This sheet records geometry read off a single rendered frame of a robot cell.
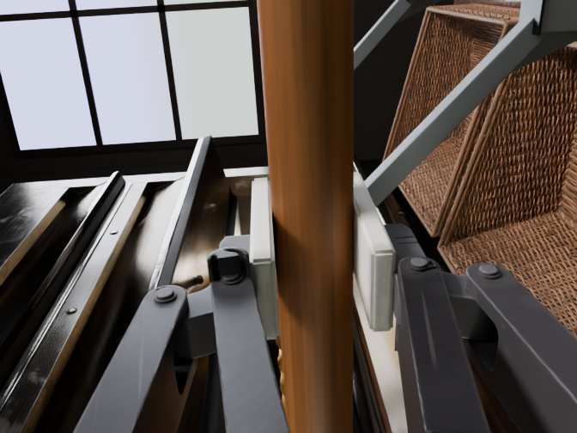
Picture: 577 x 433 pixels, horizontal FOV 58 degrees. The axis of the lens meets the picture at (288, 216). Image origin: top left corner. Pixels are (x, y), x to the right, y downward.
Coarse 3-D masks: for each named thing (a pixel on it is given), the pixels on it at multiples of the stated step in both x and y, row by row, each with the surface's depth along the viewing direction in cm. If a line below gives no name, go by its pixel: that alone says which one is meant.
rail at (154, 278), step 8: (200, 144) 160; (192, 160) 148; (192, 168) 141; (184, 184) 132; (184, 192) 127; (184, 200) 123; (176, 208) 119; (176, 216) 115; (176, 224) 111; (168, 232) 108; (168, 240) 105; (168, 248) 102; (160, 256) 100; (160, 264) 97; (160, 272) 94; (152, 280) 92; (152, 288) 90
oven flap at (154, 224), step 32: (160, 192) 169; (160, 224) 144; (128, 256) 133; (128, 288) 117; (96, 320) 110; (128, 320) 104; (96, 352) 99; (64, 384) 94; (96, 384) 90; (64, 416) 86
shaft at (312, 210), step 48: (288, 0) 15; (336, 0) 15; (288, 48) 15; (336, 48) 16; (288, 96) 16; (336, 96) 16; (288, 144) 17; (336, 144) 17; (288, 192) 18; (336, 192) 18; (288, 240) 18; (336, 240) 18; (288, 288) 19; (336, 288) 19; (288, 336) 20; (336, 336) 20; (288, 384) 22; (336, 384) 21; (336, 432) 22
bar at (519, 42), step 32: (416, 0) 94; (544, 0) 48; (576, 0) 48; (384, 32) 95; (512, 32) 51; (544, 32) 49; (576, 32) 51; (480, 64) 52; (512, 64) 51; (448, 96) 54; (480, 96) 52; (416, 128) 55; (448, 128) 54; (416, 160) 55; (384, 192) 57; (384, 416) 33
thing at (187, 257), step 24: (216, 168) 160; (192, 192) 125; (216, 192) 150; (192, 216) 116; (216, 216) 141; (192, 240) 111; (216, 240) 134; (168, 264) 96; (192, 264) 106; (192, 288) 102; (192, 384) 87; (192, 408) 84; (192, 432) 81
